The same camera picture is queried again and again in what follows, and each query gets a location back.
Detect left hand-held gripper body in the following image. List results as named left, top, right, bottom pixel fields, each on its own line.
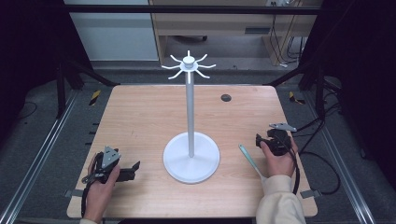
left=80, top=145, right=122, bottom=185

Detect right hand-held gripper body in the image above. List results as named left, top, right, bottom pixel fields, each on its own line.
left=262, top=121, right=299, bottom=157

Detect light green long-handled utensil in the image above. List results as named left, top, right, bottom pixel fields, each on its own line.
left=238, top=143, right=268, bottom=183

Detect white hook rack stand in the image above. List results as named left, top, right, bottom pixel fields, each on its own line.
left=161, top=49, right=221, bottom=185

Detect person's right hand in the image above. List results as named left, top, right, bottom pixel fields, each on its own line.
left=260, top=139, right=300, bottom=179

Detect person's left hand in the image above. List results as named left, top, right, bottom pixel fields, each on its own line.
left=83, top=154, right=121, bottom=220

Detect yellow black tape piece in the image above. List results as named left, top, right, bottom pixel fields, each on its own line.
left=288, top=91, right=306, bottom=105
left=89, top=90, right=103, bottom=106

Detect black curtain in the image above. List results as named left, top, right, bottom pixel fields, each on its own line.
left=0, top=0, right=94, bottom=144
left=300, top=0, right=396, bottom=188

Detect white cabinet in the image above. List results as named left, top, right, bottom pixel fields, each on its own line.
left=64, top=0, right=160, bottom=62

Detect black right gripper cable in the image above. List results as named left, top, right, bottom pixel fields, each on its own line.
left=278, top=136, right=301, bottom=195

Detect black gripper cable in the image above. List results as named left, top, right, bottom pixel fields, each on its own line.
left=80, top=152, right=105, bottom=217
left=278, top=136, right=301, bottom=195

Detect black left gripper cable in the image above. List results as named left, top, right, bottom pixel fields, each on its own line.
left=80, top=152, right=105, bottom=217

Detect grey metal table bracket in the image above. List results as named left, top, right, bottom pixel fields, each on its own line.
left=300, top=189, right=322, bottom=200
left=64, top=189, right=84, bottom=199

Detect black floor cables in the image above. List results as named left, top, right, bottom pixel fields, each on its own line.
left=291, top=101, right=343, bottom=196

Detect aluminium floor rail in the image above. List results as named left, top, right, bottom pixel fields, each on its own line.
left=0, top=90, right=79, bottom=224
left=302, top=92, right=376, bottom=224

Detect black metal frame stand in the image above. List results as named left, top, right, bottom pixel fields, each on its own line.
left=55, top=58, right=121, bottom=119
left=266, top=58, right=329, bottom=120

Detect thin black floor cable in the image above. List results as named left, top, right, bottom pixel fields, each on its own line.
left=16, top=101, right=39, bottom=121

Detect hanging black desk cables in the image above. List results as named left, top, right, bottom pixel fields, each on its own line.
left=268, top=13, right=308, bottom=68

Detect black horizontal frame bar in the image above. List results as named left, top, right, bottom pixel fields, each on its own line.
left=64, top=4, right=326, bottom=16

